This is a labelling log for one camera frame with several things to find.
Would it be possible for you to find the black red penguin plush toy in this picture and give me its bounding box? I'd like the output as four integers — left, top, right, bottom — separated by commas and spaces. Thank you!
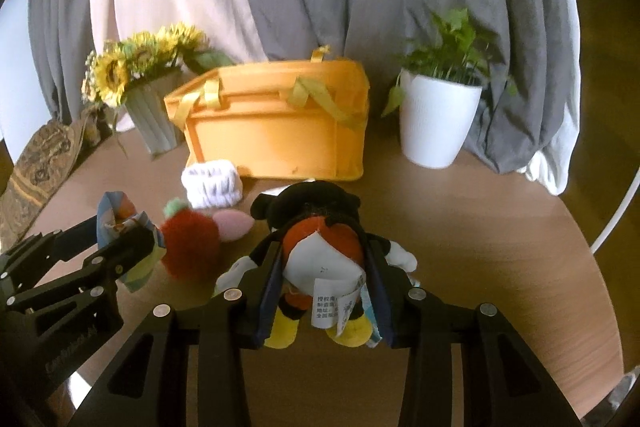
215, 181, 418, 349

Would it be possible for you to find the orange fabric storage basket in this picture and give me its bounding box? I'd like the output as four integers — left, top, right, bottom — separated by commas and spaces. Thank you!
164, 46, 370, 181

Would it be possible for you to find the brown carved wooden ornament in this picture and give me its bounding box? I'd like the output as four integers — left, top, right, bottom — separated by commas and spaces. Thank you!
1, 108, 103, 254

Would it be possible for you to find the grey ribbed vase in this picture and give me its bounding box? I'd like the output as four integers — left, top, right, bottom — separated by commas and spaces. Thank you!
125, 69, 184, 156

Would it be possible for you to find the pink plush piece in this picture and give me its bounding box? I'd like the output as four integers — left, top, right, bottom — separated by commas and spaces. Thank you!
212, 209, 255, 243

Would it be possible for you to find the green leafy plant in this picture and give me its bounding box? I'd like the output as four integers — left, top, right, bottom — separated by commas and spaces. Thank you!
392, 8, 518, 95

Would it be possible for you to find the white curved pole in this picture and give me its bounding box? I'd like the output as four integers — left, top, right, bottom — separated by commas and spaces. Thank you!
590, 168, 640, 255

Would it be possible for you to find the blue cartoon tissue pack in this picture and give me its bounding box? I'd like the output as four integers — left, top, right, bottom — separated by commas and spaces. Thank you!
96, 191, 167, 293

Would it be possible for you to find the yellow sunflower bouquet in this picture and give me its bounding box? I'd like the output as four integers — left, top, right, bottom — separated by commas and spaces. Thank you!
80, 22, 232, 121

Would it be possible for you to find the white plant pot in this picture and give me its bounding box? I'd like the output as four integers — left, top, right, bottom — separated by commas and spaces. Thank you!
399, 69, 483, 169

